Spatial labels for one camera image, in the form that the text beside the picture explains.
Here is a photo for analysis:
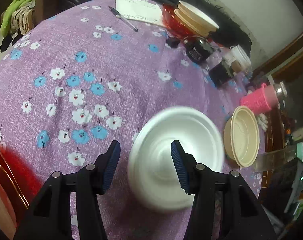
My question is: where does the white foam bowl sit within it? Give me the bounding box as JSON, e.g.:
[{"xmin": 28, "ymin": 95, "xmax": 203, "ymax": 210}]
[{"xmin": 127, "ymin": 106, "xmax": 225, "ymax": 212}]

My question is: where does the stack of beige bowls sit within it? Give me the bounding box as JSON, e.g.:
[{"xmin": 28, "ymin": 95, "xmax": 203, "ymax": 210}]
[{"xmin": 174, "ymin": 1, "xmax": 220, "ymax": 37}]

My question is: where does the large red flower plate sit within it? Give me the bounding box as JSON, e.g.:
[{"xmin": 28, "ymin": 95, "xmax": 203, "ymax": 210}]
[{"xmin": 0, "ymin": 146, "xmax": 41, "ymax": 239}]

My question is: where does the beige plastic bowl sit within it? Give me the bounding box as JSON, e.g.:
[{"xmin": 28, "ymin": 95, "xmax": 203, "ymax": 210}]
[{"xmin": 223, "ymin": 106, "xmax": 260, "ymax": 168}]

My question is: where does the pink sleeved thermos bottle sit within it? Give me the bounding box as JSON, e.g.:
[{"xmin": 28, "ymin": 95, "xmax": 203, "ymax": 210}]
[{"xmin": 240, "ymin": 82, "xmax": 288, "ymax": 115}]

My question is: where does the purple floral tablecloth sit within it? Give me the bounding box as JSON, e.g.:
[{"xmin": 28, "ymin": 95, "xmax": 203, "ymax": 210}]
[{"xmin": 0, "ymin": 0, "xmax": 248, "ymax": 239}]

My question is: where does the white lidded jar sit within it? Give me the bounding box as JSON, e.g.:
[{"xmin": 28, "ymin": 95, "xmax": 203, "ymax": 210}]
[{"xmin": 223, "ymin": 45, "xmax": 252, "ymax": 73}]

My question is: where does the small black jar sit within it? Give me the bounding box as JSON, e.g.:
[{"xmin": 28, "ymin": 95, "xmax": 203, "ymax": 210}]
[{"xmin": 183, "ymin": 36, "xmax": 214, "ymax": 64}]

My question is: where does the green patterned blanket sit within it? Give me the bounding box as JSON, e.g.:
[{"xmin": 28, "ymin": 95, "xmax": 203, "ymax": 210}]
[{"xmin": 0, "ymin": 0, "xmax": 37, "ymax": 38}]

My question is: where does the red bowl under stack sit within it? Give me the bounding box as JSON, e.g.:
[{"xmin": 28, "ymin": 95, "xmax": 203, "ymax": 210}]
[{"xmin": 162, "ymin": 3, "xmax": 199, "ymax": 38}]

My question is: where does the black pen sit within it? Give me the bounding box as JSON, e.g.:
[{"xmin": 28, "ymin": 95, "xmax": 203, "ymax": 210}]
[{"xmin": 109, "ymin": 6, "xmax": 138, "ymax": 32}]

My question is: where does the white paper notebook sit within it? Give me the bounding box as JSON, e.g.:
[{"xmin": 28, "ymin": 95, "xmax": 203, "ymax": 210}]
[{"xmin": 116, "ymin": 0, "xmax": 165, "ymax": 27}]

